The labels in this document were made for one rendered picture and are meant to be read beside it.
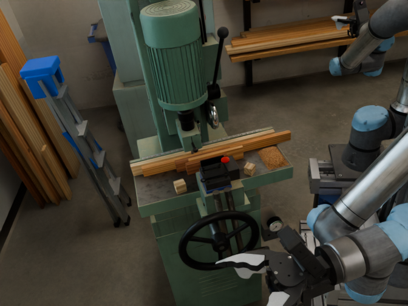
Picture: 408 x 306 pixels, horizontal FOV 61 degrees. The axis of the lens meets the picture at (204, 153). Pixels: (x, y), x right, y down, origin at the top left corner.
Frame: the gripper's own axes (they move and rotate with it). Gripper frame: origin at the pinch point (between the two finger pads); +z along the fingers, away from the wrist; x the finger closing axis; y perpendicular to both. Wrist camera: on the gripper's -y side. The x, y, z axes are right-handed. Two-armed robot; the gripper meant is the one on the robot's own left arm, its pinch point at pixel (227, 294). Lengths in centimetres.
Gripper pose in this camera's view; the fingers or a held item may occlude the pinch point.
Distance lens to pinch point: 63.4
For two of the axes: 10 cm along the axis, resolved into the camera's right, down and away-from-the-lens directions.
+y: 1.5, 8.5, 5.1
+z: -9.5, 2.7, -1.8
